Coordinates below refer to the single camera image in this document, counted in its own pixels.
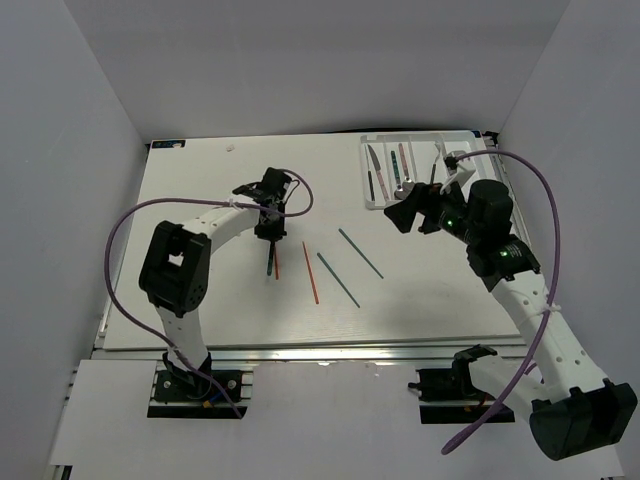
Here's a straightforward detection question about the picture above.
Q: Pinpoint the small label sticker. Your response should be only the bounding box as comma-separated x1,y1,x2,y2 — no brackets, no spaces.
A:
150,139,186,149

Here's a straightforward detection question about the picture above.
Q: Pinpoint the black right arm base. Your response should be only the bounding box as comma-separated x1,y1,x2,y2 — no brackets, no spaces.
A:
407,345,497,425

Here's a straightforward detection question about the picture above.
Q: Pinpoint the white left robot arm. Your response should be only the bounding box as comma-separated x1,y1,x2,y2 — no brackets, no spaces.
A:
139,167,293,399

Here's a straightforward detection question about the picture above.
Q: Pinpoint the knife with pink handle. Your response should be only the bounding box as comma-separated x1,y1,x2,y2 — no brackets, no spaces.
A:
367,145,389,201

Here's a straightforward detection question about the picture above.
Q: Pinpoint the white compartment utensil tray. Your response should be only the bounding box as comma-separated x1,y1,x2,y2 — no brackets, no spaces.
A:
360,130,485,210

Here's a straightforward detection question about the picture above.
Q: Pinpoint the spoon with teal handle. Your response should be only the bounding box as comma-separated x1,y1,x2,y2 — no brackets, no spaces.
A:
390,150,404,199

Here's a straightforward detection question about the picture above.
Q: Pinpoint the curved blade dark-handled knife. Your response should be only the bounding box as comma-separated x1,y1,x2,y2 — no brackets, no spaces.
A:
429,141,445,184

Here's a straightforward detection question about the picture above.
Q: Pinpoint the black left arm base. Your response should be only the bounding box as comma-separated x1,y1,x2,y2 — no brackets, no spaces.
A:
147,368,251,420

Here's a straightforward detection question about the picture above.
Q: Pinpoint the knife with black handle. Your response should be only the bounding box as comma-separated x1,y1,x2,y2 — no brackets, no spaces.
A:
367,170,375,203

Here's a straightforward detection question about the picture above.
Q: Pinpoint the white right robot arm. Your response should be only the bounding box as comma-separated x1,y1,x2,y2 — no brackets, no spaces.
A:
384,180,638,460

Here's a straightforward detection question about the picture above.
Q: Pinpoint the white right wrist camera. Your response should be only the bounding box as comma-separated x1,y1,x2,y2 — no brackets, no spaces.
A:
440,150,476,195

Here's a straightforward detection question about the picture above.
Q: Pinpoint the teal chopstick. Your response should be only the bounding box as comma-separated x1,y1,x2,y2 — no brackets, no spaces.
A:
338,228,384,279
316,252,361,308

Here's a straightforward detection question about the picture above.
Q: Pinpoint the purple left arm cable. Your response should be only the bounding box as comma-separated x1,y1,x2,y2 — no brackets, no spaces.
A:
102,169,315,419

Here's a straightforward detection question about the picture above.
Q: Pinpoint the spoon with pink handle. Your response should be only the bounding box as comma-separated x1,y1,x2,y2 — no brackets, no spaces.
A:
398,143,413,183

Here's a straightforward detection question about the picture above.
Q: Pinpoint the fork with teal handle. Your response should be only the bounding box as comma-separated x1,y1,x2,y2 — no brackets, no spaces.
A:
266,241,276,277

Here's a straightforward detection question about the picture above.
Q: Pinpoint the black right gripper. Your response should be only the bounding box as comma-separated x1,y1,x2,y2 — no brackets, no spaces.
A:
383,178,481,246

